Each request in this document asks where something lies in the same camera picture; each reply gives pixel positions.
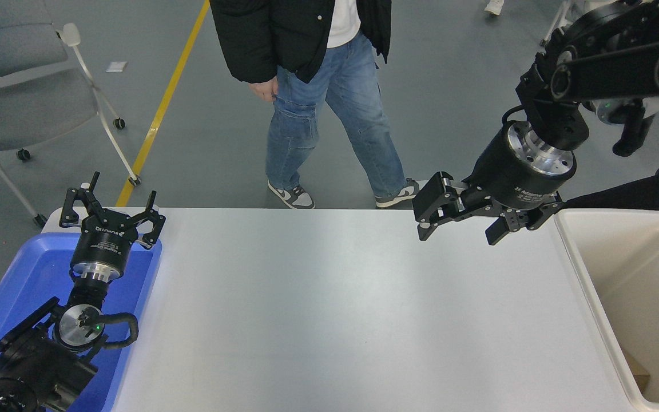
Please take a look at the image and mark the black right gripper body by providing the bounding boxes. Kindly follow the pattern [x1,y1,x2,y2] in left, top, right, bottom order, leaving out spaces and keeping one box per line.
[463,126,576,210]

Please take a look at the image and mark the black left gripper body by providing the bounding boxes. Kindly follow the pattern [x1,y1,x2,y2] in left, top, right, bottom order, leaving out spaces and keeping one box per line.
[71,209,138,270]

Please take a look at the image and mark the person's right hand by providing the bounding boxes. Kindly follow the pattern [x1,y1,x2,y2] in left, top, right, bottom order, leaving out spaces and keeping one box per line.
[249,78,279,104]

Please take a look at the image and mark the blue plastic tray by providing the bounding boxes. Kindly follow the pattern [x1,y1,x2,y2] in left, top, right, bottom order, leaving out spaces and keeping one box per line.
[0,232,163,412]

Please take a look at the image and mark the large pale bin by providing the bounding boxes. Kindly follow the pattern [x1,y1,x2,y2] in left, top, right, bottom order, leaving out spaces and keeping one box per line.
[554,208,659,412]

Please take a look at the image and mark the grey chair with white frame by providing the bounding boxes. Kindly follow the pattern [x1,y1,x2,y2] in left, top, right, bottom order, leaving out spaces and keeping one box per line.
[0,0,142,228]

